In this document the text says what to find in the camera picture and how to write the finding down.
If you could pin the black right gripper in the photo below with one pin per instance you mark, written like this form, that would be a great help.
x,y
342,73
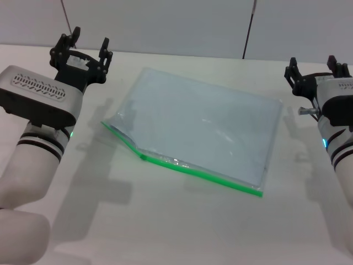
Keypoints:
x,y
307,87

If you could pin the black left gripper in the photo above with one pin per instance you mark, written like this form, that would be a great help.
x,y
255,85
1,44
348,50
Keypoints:
x,y
82,73

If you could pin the green zipper slider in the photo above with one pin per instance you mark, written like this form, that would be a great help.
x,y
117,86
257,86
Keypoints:
x,y
143,157

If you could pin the clear green-zipper document bag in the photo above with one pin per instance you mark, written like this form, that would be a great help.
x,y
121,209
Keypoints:
x,y
198,121

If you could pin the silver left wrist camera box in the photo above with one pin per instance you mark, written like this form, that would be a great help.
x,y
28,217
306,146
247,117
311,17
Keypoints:
x,y
41,106

